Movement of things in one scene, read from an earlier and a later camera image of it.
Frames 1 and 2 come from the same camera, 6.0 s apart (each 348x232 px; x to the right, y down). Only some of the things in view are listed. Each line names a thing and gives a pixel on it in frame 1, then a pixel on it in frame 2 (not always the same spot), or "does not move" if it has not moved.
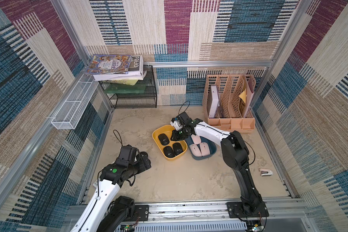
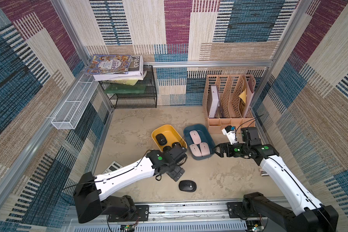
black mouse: [163, 139] does not move
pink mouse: [195, 150] does not move
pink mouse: [196, 139] does not move
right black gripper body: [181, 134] to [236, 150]
